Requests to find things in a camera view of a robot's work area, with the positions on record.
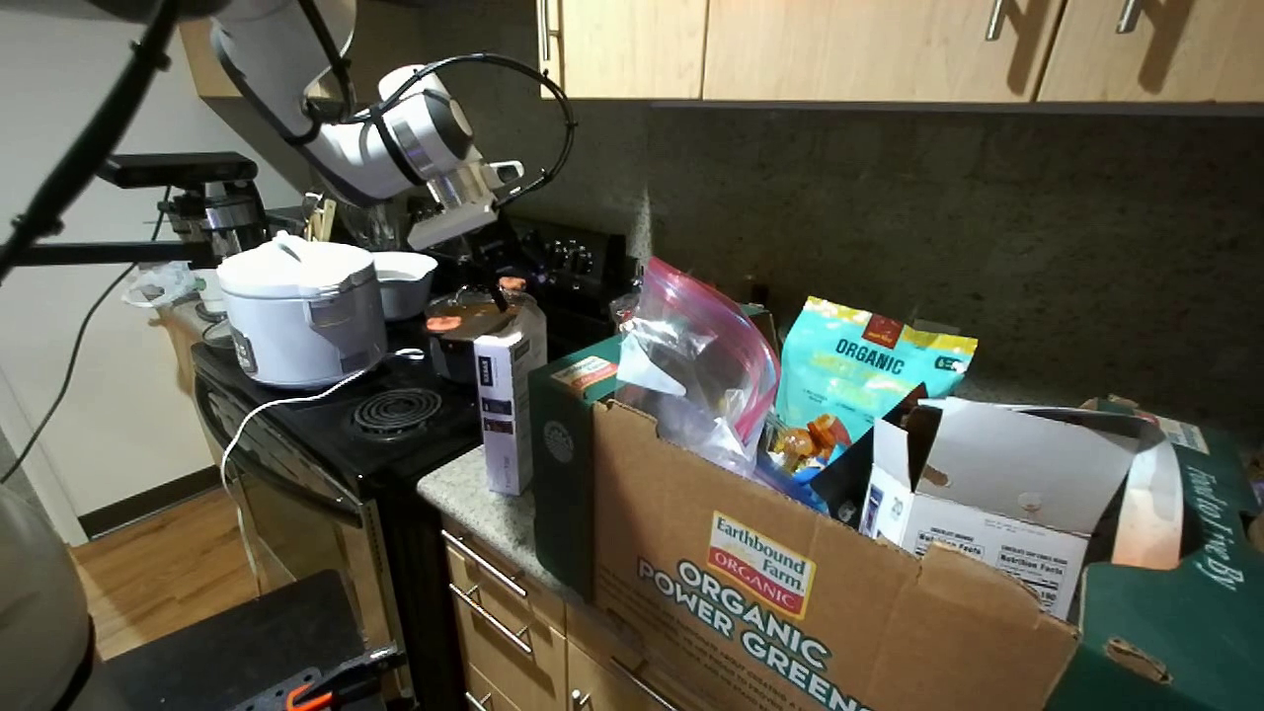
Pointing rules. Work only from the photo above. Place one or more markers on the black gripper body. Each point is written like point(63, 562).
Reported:
point(498, 256)

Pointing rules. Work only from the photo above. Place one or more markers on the white RXBAR snack box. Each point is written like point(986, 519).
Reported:
point(498, 408)

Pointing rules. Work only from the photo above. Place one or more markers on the green brown cardboard produce box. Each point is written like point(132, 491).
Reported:
point(683, 568)

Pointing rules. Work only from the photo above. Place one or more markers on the white open carton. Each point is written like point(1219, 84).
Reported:
point(1013, 486)

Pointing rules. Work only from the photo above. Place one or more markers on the white ceramic pot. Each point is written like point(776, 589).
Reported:
point(406, 282)

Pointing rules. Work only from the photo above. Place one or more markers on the clear zip bag pink seal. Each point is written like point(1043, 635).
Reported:
point(695, 370)

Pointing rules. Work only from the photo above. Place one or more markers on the white rice cooker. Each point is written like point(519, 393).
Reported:
point(298, 316)

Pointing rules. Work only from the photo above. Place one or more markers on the black kitchen stove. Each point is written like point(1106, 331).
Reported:
point(329, 449)

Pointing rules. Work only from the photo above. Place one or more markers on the teal organic snack bag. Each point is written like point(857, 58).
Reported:
point(843, 370)

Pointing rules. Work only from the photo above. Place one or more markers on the wooden drawer cabinet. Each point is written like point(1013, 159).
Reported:
point(527, 678)

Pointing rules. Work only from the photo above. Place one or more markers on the black horizontal rod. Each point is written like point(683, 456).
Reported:
point(103, 250)

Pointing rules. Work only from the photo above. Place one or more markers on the wooden upper cabinet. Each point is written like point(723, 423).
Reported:
point(856, 51)

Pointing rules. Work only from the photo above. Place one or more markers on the black orange bar clamp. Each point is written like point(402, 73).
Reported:
point(311, 698)

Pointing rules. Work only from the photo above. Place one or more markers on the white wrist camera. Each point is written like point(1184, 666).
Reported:
point(452, 221)

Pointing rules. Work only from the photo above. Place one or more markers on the black camera stand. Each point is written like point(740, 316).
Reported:
point(219, 220)

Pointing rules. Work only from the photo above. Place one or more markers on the black stereo camera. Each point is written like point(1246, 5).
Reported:
point(182, 166)

